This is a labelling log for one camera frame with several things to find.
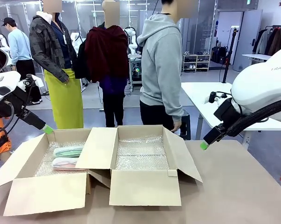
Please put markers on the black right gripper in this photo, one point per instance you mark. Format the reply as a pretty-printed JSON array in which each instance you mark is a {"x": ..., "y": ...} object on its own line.
[{"x": 226, "y": 112}]

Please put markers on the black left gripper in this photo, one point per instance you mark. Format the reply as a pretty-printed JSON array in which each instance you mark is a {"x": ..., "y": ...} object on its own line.
[{"x": 16, "y": 100}]

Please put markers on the pink glasses case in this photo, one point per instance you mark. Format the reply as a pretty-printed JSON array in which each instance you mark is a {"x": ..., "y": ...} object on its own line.
[{"x": 63, "y": 162}]

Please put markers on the cardboard box with tape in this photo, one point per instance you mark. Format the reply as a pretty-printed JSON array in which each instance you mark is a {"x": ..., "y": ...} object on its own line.
[{"x": 145, "y": 189}]

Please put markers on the person's right forearm grey sleeve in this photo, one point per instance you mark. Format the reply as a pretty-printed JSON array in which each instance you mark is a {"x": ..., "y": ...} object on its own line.
[{"x": 175, "y": 100}]

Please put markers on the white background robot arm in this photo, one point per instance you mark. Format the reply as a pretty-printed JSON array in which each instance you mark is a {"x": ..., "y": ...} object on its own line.
[{"x": 132, "y": 42}]

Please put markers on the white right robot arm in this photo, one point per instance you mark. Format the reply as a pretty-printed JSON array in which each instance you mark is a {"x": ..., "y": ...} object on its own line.
[{"x": 259, "y": 88}]

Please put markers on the green glasses case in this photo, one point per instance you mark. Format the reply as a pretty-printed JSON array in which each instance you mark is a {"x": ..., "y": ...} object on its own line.
[{"x": 68, "y": 151}]

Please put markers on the person's right hand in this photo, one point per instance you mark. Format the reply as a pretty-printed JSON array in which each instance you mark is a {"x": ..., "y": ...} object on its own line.
[{"x": 177, "y": 126}]

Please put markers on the black stool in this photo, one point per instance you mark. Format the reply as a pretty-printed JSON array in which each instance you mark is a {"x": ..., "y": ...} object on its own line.
[{"x": 185, "y": 126}]

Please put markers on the yellow green skirt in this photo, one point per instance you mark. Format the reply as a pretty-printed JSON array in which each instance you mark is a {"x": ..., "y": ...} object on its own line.
[{"x": 65, "y": 102}]

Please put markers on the white work table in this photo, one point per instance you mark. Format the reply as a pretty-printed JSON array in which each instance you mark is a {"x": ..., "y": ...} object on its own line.
[{"x": 200, "y": 93}]

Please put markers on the bubble wrap sheet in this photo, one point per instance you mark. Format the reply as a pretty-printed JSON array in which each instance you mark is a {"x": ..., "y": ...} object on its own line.
[
  {"x": 45, "y": 170},
  {"x": 142, "y": 156}
]

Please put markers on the person in yellow apron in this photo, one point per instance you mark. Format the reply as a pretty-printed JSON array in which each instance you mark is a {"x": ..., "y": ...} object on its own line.
[{"x": 49, "y": 51}]

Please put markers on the person in light blue sweater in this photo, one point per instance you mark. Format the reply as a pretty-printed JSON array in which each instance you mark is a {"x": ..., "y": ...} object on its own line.
[{"x": 19, "y": 49}]

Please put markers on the wooden shoe rack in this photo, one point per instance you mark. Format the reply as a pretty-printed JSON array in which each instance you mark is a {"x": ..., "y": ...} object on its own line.
[{"x": 196, "y": 61}]

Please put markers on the black luggage bags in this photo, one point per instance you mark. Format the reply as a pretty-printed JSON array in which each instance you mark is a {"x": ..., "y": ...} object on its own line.
[{"x": 220, "y": 54}]

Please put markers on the white humanoid robot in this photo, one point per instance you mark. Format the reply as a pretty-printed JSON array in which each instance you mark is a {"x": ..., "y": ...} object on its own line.
[{"x": 0, "y": 42}]

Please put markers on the person in grey hoodie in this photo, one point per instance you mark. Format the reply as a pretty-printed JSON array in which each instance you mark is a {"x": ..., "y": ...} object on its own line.
[{"x": 156, "y": 60}]

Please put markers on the mannequin with maroon garment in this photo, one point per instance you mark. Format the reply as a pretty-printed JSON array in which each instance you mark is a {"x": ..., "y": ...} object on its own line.
[{"x": 107, "y": 53}]

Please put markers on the robot cart with lit computer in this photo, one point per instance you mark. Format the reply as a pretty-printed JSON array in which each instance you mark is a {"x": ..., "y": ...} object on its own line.
[{"x": 135, "y": 70}]

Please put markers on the coat rack with clothes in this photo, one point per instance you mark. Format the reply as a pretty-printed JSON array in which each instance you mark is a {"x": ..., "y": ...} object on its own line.
[{"x": 270, "y": 39}]

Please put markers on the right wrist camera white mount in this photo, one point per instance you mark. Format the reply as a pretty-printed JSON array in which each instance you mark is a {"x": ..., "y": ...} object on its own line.
[{"x": 216, "y": 98}]

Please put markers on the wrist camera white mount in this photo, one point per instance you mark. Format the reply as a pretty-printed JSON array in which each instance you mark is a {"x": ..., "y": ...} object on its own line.
[
  {"x": 29, "y": 81},
  {"x": 216, "y": 98}
]

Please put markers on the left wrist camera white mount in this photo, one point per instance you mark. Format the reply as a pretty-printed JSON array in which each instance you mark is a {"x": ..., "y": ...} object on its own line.
[{"x": 29, "y": 81}]

